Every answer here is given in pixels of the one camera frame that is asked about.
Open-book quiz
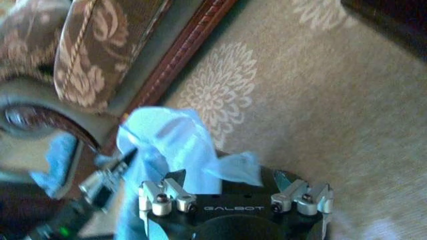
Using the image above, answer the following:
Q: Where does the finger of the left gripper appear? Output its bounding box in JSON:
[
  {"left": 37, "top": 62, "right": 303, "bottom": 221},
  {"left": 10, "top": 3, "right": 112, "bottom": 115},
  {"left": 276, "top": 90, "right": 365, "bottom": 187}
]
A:
[{"left": 78, "top": 147, "right": 139, "bottom": 208}]

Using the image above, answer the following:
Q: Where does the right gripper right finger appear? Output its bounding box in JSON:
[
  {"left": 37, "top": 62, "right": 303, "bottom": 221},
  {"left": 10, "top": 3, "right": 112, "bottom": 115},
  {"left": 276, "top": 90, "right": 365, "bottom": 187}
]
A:
[{"left": 269, "top": 171, "right": 335, "bottom": 216}]

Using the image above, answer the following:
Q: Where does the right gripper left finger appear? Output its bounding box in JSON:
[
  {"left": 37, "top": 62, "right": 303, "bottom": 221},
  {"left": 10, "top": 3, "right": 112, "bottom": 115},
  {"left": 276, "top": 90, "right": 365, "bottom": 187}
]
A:
[{"left": 137, "top": 169, "right": 199, "bottom": 217}]

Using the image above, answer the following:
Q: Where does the pale blue garbage bag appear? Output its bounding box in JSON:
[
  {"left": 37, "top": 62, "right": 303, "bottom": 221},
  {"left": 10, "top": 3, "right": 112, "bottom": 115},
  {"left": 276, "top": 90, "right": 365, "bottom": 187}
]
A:
[{"left": 29, "top": 107, "right": 264, "bottom": 240}]

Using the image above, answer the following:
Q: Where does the robot front shell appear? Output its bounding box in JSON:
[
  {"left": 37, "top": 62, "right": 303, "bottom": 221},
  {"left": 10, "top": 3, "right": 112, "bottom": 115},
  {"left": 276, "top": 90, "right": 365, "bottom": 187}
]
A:
[{"left": 0, "top": 174, "right": 88, "bottom": 240}]

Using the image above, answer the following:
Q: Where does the curved wooden sofa armrest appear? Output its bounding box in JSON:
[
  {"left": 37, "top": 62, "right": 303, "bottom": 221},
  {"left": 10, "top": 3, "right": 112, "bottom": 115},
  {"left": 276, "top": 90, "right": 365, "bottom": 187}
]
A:
[{"left": 0, "top": 79, "right": 117, "bottom": 156}]

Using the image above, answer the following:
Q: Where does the beige floral carpet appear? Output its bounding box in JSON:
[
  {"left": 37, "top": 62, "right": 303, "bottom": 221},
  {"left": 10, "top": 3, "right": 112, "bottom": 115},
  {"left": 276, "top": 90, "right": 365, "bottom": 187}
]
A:
[{"left": 77, "top": 0, "right": 427, "bottom": 240}]

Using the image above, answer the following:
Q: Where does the brown floral sofa cushion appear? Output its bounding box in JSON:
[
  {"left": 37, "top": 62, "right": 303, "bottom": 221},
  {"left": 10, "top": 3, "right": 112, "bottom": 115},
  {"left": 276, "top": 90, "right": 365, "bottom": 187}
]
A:
[{"left": 0, "top": 0, "right": 175, "bottom": 113}]

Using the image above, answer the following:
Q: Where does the dark wooden furniture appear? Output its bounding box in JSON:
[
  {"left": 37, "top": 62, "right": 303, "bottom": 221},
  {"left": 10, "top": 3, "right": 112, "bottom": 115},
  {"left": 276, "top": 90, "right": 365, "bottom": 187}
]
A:
[{"left": 339, "top": 0, "right": 427, "bottom": 63}]

